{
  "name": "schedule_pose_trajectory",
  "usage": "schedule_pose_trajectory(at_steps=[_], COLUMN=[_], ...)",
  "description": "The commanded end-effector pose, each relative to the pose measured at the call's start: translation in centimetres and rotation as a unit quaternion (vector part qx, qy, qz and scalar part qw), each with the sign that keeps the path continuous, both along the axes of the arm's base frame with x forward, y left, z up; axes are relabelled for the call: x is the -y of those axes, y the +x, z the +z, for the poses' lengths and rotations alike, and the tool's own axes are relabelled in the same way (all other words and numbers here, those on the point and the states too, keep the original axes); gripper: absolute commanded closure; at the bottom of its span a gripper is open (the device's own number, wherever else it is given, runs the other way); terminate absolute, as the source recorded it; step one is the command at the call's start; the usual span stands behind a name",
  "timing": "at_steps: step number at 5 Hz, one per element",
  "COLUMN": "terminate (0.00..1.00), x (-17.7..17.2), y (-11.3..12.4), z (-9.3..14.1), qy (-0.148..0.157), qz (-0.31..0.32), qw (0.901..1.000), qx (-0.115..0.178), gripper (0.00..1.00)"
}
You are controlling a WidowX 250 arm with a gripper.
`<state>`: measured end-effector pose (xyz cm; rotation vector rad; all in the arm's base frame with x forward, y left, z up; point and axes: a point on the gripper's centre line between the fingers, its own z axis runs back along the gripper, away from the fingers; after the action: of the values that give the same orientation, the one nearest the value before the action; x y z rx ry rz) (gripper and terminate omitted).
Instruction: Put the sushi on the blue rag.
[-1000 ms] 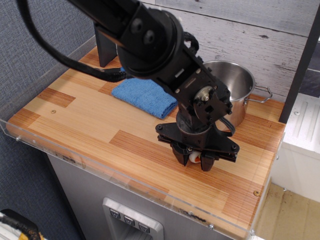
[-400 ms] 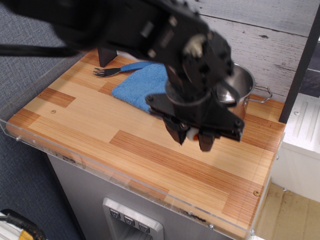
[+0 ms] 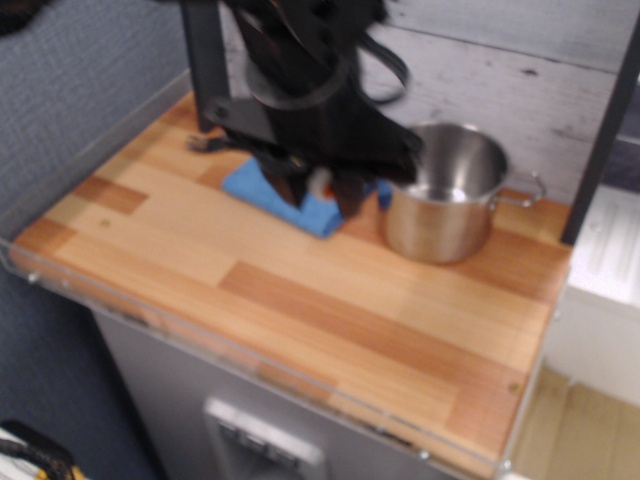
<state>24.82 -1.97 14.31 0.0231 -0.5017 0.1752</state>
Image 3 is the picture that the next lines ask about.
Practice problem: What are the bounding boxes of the blue folded towel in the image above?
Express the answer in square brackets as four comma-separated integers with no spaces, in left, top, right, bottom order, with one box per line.
[221,158,392,240]

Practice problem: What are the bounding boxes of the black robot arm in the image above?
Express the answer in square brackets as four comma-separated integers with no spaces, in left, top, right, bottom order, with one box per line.
[180,1,422,218]

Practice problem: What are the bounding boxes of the black left frame post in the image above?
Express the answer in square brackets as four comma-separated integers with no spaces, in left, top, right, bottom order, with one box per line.
[179,1,231,133]

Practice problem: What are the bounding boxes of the clear acrylic table guard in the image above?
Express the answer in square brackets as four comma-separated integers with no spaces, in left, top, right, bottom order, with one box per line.
[1,75,570,479]

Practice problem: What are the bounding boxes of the plush sushi roll toy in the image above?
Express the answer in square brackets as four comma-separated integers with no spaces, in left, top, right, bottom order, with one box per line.
[307,168,335,201]

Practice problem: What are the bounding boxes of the yellow object at corner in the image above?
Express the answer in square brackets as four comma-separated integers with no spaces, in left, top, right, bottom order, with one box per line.
[66,466,87,480]

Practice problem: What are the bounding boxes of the grey cabinet with dispenser panel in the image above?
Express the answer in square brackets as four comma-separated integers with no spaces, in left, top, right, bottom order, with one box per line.
[94,313,456,479]

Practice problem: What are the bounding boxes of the black frame post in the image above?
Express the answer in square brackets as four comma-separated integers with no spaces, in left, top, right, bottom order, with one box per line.
[179,1,231,133]
[560,16,639,246]

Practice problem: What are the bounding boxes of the fork with blue handle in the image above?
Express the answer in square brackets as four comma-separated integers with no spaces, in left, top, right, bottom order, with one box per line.
[185,135,241,153]

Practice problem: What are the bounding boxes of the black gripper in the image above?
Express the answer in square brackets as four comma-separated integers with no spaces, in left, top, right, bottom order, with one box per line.
[209,60,422,219]

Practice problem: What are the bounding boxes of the stainless steel pot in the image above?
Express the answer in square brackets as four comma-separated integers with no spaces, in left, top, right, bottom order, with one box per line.
[384,122,547,264]

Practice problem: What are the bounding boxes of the black right frame post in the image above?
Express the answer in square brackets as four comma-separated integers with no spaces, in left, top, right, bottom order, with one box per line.
[560,16,639,246]

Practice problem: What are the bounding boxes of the white toy sink unit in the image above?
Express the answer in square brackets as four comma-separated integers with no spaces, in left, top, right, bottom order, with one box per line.
[543,186,639,406]

